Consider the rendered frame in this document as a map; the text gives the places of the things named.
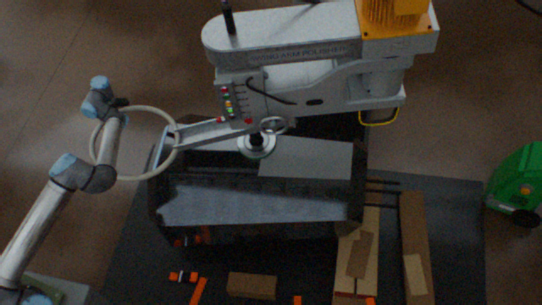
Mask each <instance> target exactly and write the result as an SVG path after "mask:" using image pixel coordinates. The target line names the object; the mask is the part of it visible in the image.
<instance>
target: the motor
mask: <svg viewBox="0 0 542 305"><path fill-rule="evenodd" d="M354 3H355V8H356V12H357V17H358V21H359V25H360V30H361V34H362V40H363V41H366V40H374V39H382V38H391V37H398V36H415V35H422V34H430V33H434V28H433V26H432V23H431V20H430V17H429V3H430V0H354Z"/></svg>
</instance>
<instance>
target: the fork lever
mask: <svg viewBox="0 0 542 305"><path fill-rule="evenodd" d="M174 131H178V132H179V133H180V144H179V145H176V146H173V149H178V150H179V151H178V152H180V151H184V150H189V149H192V148H196V147H202V146H206V145H210V144H213V143H214V142H217V141H223V140H227V139H232V138H236V137H239V136H245V135H249V134H253V133H257V132H260V130H259V129H258V127H257V128H249V129H240V130H231V128H230V122H225V121H222V122H221V123H217V122H216V119H210V120H207V121H203V122H200V123H196V124H193V125H186V126H182V127H179V128H175V129H174Z"/></svg>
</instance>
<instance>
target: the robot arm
mask: <svg viewBox="0 0 542 305"><path fill-rule="evenodd" d="M90 85H91V89H90V91H88V93H87V95H86V98H85V101H84V102H83V103H82V106H81V108H80V111H81V112H82V113H83V114H84V115H85V116H86V117H87V118H90V119H95V118H97V119H100V120H101V121H103V122H105V123H106V126H105V130H104V133H103V137H102V145H101V148H100V152H99V155H97V161H96V165H95V166H93V165H91V164H89V163H87V162H86V161H84V160H82V159H80V158H78V157H77V156H74V155H72V154H70V153H65V154H64V155H63V156H62V157H60V158H59V160H58V161H57V162H56V163H55V164H54V165H53V166H52V167H51V168H50V170H49V172H48V174H49V175H50V178H49V179H48V182H47V183H46V185H45V188H44V189H43V191H42V192H41V194H40V196H39V197H38V198H37V200H36V202H35V203H34V205H33V207H32V208H31V210H30V212H29V213H28V214H27V216H26V217H25V219H24V221H23V222H22V224H21V226H20V227H19V228H18V230H17V232H16V234H15V236H14V238H13V239H12V241H11V242H10V243H9V245H8V247H7V248H6V250H5V252H3V254H2V255H1V257H0V305H54V304H53V301H52V300H51V299H49V298H48V297H46V296H43V295H40V294H39V293H38V292H36V291H33V290H24V289H22V288H20V287H21V286H22V283H21V280H20V278H21V277H22V274H23V273H24V272H25V270H26V268H27V267H28V265H29V263H30V261H31V260H32V259H33V257H34V256H35V254H36V252H37V251H38V249H39V247H40V246H41V244H42V243H43V241H44V240H45V238H46V237H47V235H48V233H49V231H50V229H51V228H52V227H53V226H54V224H55V223H56V221H57V220H58V217H59V216H60V214H61V213H62V212H63V210H64V208H65V207H66V205H67V204H68V202H69V200H70V198H71V197H72V196H73V194H74V193H75V192H76V191H77V189H78V190H80V191H83V192H85V193H89V194H99V193H104V192H106V191H109V190H110V189H111V188H113V185H114V184H115V182H116V180H117V177H118V173H117V170H116V169H115V167H116V162H117V157H118V153H119V144H120V139H121V135H122V130H123V129H124V128H125V127H126V126H127V124H128V121H129V118H128V116H127V115H125V114H123V113H121V112H120V111H119V110H118V109H117V107H125V106H129V104H130V102H129V100H128V98H127V97H115V95H114V93H113V89H112V87H111V85H110V81H109V80H108V78H107V77H105V76H103V75H98V76H95V77H93V78H92V79H91V82H90Z"/></svg>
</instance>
